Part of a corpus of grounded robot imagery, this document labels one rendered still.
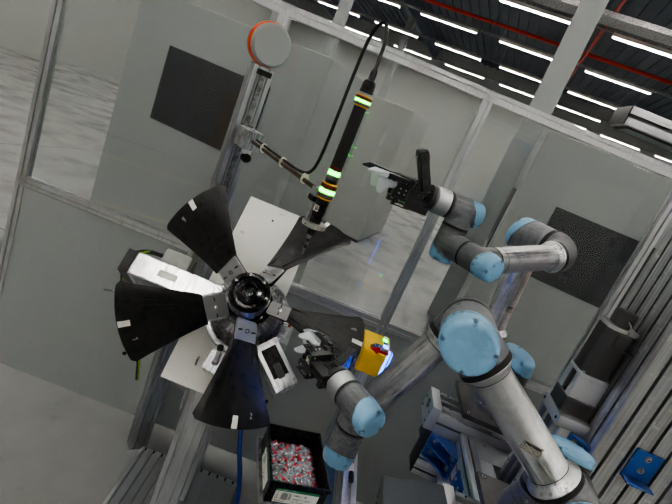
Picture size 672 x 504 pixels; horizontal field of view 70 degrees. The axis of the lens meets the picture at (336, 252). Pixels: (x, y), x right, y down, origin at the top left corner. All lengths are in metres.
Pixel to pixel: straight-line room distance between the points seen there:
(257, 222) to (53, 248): 1.09
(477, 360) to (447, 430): 0.81
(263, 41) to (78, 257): 1.27
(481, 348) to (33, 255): 2.07
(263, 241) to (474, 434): 0.98
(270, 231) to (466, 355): 0.96
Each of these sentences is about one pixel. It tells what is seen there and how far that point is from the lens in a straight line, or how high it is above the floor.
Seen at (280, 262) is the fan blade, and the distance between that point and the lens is 1.44.
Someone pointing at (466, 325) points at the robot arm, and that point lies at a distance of 0.97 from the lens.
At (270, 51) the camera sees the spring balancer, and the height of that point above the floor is 1.86.
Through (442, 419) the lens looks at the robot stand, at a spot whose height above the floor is 0.96.
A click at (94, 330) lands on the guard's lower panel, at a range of 2.54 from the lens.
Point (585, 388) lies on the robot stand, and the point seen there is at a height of 1.34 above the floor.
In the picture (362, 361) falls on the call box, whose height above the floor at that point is 1.02.
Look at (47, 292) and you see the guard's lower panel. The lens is 2.58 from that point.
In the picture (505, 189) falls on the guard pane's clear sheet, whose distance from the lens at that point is 2.08.
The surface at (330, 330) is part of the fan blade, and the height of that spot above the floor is 1.19.
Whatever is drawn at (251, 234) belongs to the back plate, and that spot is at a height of 1.26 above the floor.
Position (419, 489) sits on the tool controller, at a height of 1.24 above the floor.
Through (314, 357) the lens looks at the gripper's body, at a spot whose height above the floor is 1.20.
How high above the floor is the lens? 1.76
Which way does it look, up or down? 16 degrees down
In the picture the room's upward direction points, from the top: 23 degrees clockwise
